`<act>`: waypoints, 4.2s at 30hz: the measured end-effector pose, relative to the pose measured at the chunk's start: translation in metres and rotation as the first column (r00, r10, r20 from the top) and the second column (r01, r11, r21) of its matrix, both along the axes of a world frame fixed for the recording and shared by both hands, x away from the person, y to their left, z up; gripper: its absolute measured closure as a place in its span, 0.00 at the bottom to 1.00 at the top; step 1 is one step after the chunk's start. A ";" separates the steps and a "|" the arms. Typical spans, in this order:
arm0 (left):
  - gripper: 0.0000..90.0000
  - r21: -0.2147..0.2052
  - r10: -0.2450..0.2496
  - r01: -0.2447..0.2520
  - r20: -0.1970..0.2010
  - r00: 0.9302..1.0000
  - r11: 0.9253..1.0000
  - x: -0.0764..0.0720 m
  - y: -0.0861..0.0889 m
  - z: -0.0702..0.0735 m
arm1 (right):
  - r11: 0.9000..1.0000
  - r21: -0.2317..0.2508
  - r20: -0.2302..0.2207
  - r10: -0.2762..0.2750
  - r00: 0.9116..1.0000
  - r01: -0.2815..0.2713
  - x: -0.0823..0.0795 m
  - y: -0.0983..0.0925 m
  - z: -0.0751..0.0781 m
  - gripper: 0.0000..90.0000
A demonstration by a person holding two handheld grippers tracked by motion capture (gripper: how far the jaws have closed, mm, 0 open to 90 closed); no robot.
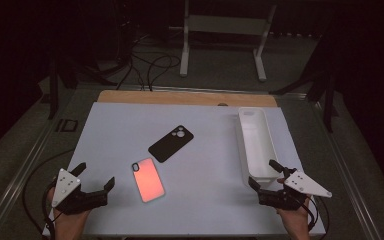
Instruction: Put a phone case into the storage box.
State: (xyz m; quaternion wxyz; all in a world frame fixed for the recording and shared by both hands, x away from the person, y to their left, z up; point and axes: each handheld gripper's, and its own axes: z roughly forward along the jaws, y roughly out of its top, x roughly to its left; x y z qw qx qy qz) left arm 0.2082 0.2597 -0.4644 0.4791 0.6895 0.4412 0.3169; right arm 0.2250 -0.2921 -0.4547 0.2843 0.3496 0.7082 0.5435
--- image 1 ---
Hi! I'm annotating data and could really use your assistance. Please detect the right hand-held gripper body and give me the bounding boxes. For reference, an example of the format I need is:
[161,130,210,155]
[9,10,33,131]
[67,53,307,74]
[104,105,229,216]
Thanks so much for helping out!
[258,167,333,212]

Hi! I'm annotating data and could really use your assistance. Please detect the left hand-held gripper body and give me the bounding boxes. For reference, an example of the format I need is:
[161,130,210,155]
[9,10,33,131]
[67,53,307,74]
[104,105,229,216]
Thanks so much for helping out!
[50,168,109,215]

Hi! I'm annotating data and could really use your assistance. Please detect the white plastic bin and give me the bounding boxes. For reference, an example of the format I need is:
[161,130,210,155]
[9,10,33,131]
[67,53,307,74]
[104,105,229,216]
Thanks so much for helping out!
[237,106,281,188]

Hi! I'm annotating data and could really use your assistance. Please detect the pink phone case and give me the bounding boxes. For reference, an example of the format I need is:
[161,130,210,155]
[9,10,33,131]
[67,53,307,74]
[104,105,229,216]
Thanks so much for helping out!
[131,157,166,204]

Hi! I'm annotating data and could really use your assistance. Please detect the black phone case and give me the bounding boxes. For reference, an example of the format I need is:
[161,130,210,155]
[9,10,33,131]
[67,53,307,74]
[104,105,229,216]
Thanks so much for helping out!
[147,124,195,164]

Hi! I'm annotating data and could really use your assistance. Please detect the person's right hand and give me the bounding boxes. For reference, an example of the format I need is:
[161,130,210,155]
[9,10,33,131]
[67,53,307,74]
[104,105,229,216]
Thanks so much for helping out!
[275,197,311,240]

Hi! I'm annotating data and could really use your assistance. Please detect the person's left hand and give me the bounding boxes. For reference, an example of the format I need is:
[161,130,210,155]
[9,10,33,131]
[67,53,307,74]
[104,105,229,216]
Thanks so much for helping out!
[47,188,91,240]

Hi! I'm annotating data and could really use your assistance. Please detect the white table mat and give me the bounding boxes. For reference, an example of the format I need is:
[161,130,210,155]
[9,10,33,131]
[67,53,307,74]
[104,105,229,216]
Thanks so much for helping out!
[42,101,326,238]

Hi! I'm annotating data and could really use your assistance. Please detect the black tripod stand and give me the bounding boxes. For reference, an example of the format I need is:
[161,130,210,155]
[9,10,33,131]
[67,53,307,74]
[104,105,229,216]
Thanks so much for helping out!
[46,49,118,120]
[273,33,340,134]

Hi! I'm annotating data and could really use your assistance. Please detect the white metal stand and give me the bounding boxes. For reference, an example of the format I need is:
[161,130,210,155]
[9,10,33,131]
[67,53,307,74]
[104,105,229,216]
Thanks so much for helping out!
[169,0,278,83]

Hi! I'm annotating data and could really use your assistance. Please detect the right hand-held gripper cable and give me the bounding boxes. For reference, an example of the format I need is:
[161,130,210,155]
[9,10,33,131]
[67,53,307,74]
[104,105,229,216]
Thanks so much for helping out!
[299,194,330,233]

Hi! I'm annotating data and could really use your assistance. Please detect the hand-held gripper cable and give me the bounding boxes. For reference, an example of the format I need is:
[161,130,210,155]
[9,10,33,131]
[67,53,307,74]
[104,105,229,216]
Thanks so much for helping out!
[299,194,330,233]
[22,148,76,240]

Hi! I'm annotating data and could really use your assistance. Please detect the left hand-held gripper cable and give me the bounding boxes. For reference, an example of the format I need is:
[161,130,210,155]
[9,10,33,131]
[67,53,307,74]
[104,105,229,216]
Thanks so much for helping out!
[22,148,76,240]

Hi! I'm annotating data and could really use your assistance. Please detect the black rectangular floor bracket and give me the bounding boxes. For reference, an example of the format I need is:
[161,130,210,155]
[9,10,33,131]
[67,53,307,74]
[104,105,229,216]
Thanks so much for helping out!
[54,118,79,133]

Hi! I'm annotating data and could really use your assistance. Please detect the grey metal rail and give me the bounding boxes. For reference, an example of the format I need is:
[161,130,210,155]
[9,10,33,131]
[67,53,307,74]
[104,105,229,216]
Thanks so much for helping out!
[0,94,68,240]
[313,99,384,240]

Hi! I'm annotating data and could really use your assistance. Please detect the black floor cables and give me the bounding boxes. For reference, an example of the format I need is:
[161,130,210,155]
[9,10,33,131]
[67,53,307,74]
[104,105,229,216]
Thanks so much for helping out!
[114,33,182,92]

